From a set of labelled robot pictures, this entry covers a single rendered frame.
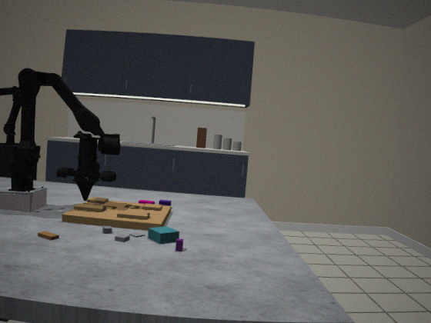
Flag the small brown flat block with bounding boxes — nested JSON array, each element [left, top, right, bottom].
[[38, 231, 59, 240]]

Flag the teal rectangular block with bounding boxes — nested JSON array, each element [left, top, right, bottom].
[[148, 226, 180, 244]]

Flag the tan wooden puzzle board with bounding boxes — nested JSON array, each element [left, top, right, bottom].
[[62, 197, 171, 230]]

